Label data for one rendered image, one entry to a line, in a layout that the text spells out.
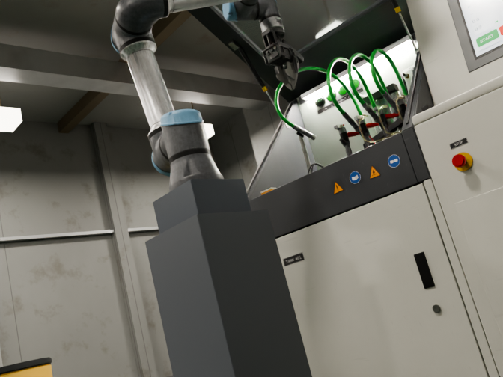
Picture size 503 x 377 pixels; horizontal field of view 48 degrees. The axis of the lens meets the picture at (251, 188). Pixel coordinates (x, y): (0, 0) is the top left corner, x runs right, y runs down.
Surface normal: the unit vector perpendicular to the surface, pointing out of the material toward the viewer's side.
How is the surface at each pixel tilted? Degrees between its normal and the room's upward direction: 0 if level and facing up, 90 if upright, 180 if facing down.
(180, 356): 90
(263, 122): 90
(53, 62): 90
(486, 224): 90
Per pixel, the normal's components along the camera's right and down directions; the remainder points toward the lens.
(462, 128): -0.63, -0.03
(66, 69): 0.65, -0.34
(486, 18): -0.68, -0.25
